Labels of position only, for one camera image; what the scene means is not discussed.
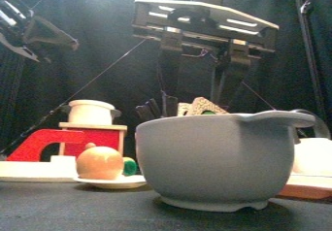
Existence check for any green toy piece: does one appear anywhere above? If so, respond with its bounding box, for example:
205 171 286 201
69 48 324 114
122 156 140 178

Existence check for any white toy mixer bowl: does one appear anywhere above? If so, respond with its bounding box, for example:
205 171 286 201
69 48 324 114
62 99 124 126

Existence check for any grey mixing bowl with spout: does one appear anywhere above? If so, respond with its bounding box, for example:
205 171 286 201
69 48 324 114
136 110 318 213

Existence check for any red toy stand mixer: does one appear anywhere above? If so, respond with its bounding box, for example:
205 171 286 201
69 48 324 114
6 121 130 163

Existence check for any white toy appliance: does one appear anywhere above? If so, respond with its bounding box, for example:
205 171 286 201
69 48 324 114
291 137 332 178

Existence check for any orange toy fruit ball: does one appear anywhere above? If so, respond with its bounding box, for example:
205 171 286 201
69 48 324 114
75 142 126 182

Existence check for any small white plate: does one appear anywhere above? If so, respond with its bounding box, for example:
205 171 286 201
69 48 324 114
71 174 149 190

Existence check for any wooden board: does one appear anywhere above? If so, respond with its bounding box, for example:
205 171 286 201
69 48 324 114
275 172 332 201

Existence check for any thin black cable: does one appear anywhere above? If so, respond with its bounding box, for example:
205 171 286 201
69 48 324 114
0 39 148 155

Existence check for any black frame pole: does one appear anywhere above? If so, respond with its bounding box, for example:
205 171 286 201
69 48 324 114
291 0 331 119

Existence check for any grey curved handle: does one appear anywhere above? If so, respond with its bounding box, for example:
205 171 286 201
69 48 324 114
290 108 332 140

